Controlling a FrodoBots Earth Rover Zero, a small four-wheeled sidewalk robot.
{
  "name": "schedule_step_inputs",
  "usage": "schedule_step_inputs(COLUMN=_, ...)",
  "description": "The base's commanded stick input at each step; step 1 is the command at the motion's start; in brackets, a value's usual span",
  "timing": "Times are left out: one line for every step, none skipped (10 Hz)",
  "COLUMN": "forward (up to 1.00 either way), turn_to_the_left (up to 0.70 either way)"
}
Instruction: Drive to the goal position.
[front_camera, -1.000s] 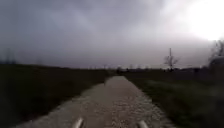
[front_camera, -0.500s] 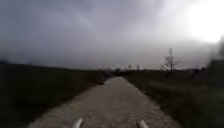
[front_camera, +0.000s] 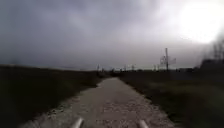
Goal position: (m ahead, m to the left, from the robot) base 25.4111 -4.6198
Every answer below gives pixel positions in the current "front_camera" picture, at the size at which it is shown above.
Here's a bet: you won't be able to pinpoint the pale gravel path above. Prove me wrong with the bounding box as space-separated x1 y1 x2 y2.
18 77 178 128

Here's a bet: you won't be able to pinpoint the pole with sign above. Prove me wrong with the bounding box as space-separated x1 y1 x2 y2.
159 47 177 72

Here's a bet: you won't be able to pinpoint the robot's own part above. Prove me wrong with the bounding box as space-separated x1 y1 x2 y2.
137 119 150 128
70 117 84 128

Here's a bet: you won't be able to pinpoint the dark grass field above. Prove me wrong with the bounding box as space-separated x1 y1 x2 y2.
0 64 109 128
118 69 224 128

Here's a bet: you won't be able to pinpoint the dark building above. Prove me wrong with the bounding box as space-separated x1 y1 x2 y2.
199 58 224 73

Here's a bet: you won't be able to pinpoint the bare trees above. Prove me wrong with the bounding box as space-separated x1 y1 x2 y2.
209 34 224 62

